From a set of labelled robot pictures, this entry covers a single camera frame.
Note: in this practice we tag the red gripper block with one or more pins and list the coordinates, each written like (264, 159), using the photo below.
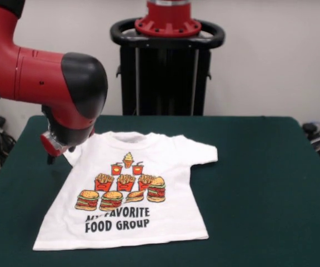
(51, 147)

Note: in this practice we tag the white printed t-shirt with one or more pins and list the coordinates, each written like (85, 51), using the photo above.
(162, 222)

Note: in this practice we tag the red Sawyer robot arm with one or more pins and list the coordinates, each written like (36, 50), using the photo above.
(51, 80)

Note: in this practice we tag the dark green table cloth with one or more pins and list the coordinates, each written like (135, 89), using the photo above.
(260, 194)

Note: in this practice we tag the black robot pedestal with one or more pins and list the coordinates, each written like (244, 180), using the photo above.
(162, 83)

